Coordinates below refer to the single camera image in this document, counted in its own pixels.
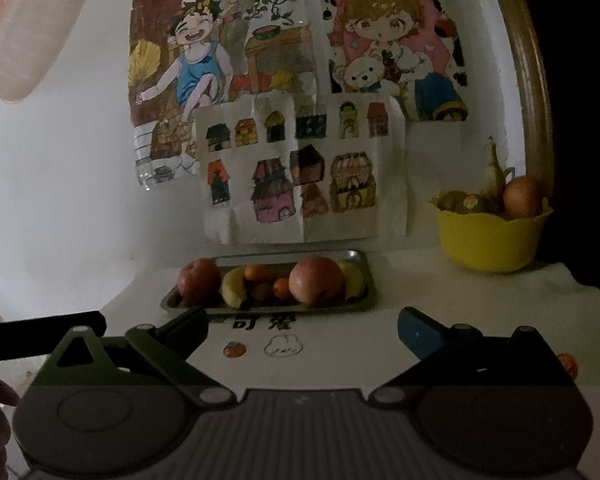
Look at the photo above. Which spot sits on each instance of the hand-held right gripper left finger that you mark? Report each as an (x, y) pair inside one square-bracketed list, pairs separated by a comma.
[(192, 327)]

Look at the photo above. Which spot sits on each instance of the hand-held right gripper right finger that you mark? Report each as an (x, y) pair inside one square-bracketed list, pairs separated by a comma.
[(420, 332)]

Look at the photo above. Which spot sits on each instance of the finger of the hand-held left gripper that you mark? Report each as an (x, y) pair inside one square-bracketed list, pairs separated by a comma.
[(30, 330)]

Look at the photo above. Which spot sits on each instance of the red apple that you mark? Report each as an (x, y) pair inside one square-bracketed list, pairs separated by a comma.
[(198, 280), (315, 282)]

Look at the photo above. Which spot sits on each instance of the yellow banana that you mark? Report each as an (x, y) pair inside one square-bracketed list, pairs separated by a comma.
[(354, 277), (232, 287)]

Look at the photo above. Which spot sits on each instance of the metal tray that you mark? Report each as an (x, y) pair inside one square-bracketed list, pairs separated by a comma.
[(260, 259)]

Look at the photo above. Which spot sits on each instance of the white printed tablecloth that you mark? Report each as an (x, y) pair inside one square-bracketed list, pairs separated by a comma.
[(455, 310)]

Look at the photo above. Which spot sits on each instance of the yellow plastic bowl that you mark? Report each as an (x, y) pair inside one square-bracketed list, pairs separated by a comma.
[(490, 242)]

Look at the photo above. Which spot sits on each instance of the kiwi with sticker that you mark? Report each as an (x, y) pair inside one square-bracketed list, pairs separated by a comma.
[(467, 202)]

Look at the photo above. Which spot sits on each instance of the paper drawing of houses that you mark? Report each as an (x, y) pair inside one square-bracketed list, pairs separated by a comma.
[(280, 220)]

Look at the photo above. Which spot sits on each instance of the round orange fruit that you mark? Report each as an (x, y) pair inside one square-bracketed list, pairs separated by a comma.
[(522, 197)]

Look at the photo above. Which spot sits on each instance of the wooden frame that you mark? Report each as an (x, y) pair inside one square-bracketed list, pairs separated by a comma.
[(530, 85)]

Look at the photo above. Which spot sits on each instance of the wall poster boy with fan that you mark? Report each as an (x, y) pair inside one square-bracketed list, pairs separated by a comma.
[(200, 35)]

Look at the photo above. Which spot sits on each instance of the wall poster child with teddy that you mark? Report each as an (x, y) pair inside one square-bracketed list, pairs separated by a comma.
[(390, 35)]

